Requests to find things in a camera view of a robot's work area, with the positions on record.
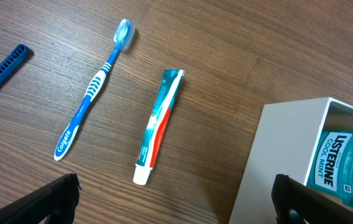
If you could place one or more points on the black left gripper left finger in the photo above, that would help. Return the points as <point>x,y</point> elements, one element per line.
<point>54,203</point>

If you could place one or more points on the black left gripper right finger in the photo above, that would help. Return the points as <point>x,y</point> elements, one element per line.
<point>295,203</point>

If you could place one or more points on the blue mouthwash bottle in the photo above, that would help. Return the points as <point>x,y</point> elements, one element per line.
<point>332,168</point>

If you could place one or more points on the teal red toothpaste tube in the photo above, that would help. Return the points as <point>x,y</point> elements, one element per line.
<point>157,125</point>

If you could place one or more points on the blue white toothbrush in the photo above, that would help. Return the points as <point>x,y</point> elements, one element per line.
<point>121,40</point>

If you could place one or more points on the white open box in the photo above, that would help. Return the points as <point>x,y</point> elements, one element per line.
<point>285,143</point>

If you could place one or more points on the blue comb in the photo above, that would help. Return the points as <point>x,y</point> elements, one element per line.
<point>10,64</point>

